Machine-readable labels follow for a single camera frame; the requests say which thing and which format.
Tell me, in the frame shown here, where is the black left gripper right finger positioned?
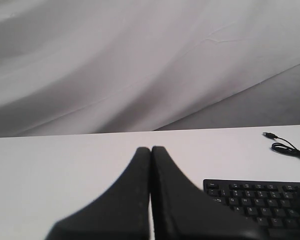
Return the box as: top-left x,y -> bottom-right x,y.
151,146 -> 267,240

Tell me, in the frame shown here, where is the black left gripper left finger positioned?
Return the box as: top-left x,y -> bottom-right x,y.
46,147 -> 150,240

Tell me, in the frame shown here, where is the black computer keyboard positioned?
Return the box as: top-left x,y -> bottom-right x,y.
203,179 -> 300,240

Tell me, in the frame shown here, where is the white draped backdrop cloth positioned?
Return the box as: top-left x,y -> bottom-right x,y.
0,0 -> 300,138

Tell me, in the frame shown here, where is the black USB cable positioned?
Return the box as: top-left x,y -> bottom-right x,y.
262,131 -> 300,159

